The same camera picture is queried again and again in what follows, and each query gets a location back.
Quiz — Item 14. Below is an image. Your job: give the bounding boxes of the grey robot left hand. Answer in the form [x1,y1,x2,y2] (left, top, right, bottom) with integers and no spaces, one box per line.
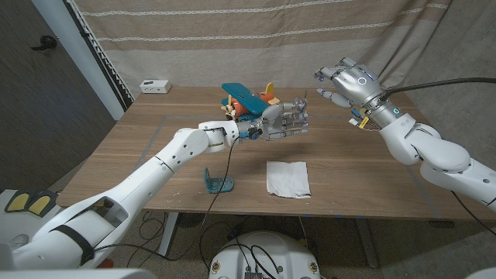
[236,96,310,141]

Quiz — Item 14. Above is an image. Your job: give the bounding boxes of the beige striped curtain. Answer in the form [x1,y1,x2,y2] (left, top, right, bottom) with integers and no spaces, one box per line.
[64,0,453,112]

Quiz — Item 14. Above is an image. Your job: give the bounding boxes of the teal and orange toy airplane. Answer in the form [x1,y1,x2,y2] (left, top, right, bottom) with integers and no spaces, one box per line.
[220,81,281,122]

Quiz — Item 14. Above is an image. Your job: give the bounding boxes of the yellow and black foot pedal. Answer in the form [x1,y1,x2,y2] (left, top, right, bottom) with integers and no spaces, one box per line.
[3,188,32,214]
[29,190,58,218]

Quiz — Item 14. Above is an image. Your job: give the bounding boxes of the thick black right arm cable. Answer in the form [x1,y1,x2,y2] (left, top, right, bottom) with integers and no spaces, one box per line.
[381,77,496,101]

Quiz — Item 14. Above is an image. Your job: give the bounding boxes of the white tissue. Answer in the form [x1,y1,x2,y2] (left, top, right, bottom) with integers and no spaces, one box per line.
[265,160,312,199]

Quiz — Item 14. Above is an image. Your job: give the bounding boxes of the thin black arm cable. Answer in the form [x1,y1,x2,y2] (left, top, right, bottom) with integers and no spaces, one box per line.
[451,191,496,237]
[92,137,239,261]

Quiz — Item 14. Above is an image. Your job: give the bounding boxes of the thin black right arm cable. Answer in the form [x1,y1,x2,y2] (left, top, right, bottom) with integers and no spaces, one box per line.
[451,191,496,237]

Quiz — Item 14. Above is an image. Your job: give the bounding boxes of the black door handle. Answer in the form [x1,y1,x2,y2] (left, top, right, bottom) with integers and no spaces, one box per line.
[30,34,58,51]

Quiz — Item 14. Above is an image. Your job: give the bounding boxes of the white door frame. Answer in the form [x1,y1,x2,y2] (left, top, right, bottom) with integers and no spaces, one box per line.
[30,0,127,121]

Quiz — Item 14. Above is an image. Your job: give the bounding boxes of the white power strip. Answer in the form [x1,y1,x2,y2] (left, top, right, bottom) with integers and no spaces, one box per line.
[139,79,172,95]

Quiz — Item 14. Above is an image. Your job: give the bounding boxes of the white table leg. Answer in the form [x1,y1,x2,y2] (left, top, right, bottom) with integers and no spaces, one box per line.
[157,212,180,259]

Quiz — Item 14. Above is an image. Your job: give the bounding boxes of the dark wooden door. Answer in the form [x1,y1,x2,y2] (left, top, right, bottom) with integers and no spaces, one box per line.
[0,0,117,193]

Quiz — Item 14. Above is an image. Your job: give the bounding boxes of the teal toy flip phone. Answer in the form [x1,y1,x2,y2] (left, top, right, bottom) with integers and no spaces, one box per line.
[202,167,235,195]

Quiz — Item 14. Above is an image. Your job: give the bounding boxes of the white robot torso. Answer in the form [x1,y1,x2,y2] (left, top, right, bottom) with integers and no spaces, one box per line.
[208,230,322,279]

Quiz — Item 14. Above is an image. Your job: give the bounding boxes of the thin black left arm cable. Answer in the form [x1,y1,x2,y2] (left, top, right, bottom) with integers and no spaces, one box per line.
[92,137,239,261]

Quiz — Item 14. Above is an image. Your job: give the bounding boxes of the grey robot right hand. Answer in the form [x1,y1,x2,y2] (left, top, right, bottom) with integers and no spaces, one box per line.
[314,57,404,129]

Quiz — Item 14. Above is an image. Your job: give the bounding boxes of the grey table leg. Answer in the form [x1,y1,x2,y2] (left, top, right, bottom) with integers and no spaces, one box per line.
[354,219,379,269]

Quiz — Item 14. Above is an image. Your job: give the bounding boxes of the scissors with tan handles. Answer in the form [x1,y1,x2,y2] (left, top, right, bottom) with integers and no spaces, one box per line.
[292,89,310,121]

